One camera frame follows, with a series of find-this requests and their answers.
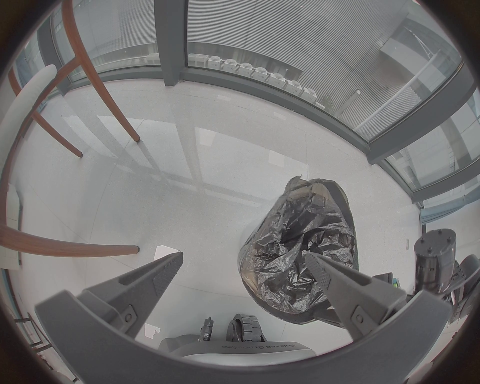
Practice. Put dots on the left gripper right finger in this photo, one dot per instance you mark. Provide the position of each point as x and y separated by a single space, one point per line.
356 300

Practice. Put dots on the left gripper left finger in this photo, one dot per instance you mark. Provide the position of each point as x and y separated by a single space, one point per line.
131 296

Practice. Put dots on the black plastic bag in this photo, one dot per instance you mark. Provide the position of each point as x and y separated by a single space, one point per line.
296 247

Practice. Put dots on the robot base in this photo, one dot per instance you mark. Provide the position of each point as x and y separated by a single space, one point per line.
232 348

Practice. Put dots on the white wooden chair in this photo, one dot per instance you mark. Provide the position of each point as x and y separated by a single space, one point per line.
75 246

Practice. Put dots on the blue-green curtain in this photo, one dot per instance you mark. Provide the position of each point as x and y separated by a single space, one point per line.
450 212

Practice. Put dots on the window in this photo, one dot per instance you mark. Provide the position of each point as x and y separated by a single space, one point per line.
172 37

